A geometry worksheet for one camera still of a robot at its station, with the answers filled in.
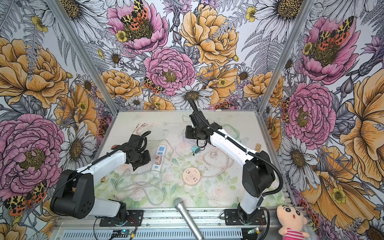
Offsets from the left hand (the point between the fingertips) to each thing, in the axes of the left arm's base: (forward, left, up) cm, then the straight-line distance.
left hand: (148, 164), depth 89 cm
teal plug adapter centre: (+11, -28, -1) cm, 30 cm away
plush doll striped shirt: (-30, -70, +4) cm, 77 cm away
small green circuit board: (-32, +7, -4) cm, 33 cm away
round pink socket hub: (-7, -25, -1) cm, 26 cm away
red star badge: (+15, +26, -4) cm, 30 cm away
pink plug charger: (+2, -6, +4) cm, 8 cm away
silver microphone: (-21, -20, +1) cm, 29 cm away
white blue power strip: (+10, -6, -2) cm, 12 cm away
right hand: (+10, -24, +14) cm, 29 cm away
